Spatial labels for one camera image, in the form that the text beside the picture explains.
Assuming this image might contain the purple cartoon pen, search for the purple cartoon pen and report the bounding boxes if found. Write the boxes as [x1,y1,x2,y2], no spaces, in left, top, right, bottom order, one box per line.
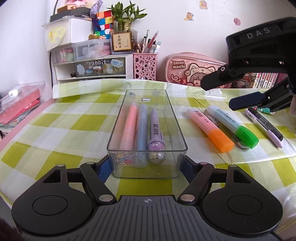
[148,108,166,164]

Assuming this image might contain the clear plastic organizer tray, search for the clear plastic organizer tray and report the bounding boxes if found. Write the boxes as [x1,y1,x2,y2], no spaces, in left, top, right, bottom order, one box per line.
[107,89,188,179]

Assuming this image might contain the pink boxed book set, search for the pink boxed book set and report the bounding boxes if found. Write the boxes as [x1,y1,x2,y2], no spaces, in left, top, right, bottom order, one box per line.
[231,73,288,89]

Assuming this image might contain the black marker pen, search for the black marker pen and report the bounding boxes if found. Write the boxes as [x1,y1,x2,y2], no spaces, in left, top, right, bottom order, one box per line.
[248,108,283,141]

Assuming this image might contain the pink highlighter in tray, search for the pink highlighter in tray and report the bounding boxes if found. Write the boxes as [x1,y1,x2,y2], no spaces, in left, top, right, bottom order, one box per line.
[119,102,137,151]

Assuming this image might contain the pink cartoon pencil case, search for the pink cartoon pencil case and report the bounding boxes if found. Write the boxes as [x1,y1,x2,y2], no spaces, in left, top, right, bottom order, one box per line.
[165,52,225,87]

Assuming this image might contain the blue green-capped highlighter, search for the blue green-capped highlighter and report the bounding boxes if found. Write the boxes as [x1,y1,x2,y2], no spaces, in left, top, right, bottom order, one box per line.
[206,105,259,149]

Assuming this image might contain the blue highlighter in tray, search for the blue highlighter in tray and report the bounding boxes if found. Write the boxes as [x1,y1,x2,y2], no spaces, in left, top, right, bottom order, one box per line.
[134,103,148,168]

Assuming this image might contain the lilac white pen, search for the lilac white pen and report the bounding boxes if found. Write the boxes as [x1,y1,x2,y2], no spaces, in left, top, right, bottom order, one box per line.
[244,109,282,148]

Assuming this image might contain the pink orange-capped highlighter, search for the pink orange-capped highlighter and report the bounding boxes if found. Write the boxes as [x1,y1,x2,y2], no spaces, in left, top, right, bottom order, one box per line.
[187,108,235,153]

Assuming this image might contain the green checked tablecloth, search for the green checked tablecloth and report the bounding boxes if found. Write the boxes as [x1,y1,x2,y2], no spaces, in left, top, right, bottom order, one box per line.
[1,79,295,232]

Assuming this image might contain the pink perforated pen holder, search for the pink perforated pen holder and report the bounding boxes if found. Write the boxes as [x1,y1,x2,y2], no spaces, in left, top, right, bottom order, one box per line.
[133,53,158,81]

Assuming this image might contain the white drawer organizer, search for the white drawer organizer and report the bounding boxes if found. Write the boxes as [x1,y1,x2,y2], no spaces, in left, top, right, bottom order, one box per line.
[54,54,133,84]

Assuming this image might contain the framed calligraphy plaque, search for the framed calligraphy plaque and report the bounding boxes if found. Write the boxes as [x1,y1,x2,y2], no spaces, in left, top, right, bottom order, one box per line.
[112,32,132,52]

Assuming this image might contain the clear pink document folder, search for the clear pink document folder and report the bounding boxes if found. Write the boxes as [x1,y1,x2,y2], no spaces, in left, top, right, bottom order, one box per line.
[1,81,45,124]

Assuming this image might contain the lucky bamboo plant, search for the lucky bamboo plant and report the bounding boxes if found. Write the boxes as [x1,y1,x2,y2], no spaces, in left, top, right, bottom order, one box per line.
[108,1,147,32]

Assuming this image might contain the clear stacked storage boxes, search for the clear stacked storage boxes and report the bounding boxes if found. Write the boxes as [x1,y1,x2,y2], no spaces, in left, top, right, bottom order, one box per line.
[52,39,111,64]

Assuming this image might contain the colourful puzzle cube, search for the colourful puzzle cube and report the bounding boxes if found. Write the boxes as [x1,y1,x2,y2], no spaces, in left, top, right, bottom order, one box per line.
[92,10,114,39]

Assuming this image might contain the white storage box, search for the white storage box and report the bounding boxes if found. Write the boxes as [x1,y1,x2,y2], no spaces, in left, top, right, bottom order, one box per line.
[42,16,93,51]

